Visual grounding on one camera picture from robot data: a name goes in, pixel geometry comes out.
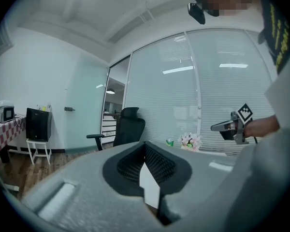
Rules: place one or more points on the white table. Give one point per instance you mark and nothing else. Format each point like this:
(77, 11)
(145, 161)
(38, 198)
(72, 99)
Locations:
(209, 153)

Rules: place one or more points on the checkered tablecloth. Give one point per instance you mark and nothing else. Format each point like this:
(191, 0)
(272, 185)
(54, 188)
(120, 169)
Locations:
(4, 134)

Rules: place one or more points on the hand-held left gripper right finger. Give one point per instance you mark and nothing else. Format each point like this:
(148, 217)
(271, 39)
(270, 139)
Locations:
(203, 190)

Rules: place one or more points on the green drink can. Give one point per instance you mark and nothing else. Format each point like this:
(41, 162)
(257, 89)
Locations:
(169, 142)

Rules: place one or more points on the black mini fridge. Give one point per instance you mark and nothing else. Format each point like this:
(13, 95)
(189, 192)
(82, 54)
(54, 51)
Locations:
(37, 124)

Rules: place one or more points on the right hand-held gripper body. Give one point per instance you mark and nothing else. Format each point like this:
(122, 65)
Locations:
(244, 113)

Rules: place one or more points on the person's black t-shirt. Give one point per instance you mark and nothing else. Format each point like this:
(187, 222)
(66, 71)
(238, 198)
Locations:
(278, 33)

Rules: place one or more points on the pendant lamp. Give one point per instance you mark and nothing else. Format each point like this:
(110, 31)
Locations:
(110, 91)

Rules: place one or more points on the white countertop appliance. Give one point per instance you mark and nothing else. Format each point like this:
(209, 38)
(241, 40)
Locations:
(1, 110)

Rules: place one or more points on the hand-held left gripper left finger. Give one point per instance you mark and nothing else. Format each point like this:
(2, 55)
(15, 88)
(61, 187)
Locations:
(87, 190)

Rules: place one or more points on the pink flower bouquet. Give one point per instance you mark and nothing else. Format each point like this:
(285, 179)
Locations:
(190, 140)

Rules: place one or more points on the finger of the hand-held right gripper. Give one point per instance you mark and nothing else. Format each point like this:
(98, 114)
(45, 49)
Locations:
(223, 126)
(228, 134)

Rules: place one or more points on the black head-mounted camera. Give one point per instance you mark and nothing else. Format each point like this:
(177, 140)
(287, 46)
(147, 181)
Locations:
(195, 12)

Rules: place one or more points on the white stool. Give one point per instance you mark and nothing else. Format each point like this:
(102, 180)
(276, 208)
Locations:
(38, 144)

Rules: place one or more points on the black office chair with headrest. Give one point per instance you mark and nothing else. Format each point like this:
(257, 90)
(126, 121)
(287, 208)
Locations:
(130, 129)

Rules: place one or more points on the person's right forearm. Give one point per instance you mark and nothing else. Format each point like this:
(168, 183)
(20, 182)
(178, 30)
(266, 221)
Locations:
(263, 127)

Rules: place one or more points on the clear bottle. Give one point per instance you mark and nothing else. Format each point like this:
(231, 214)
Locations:
(48, 107)

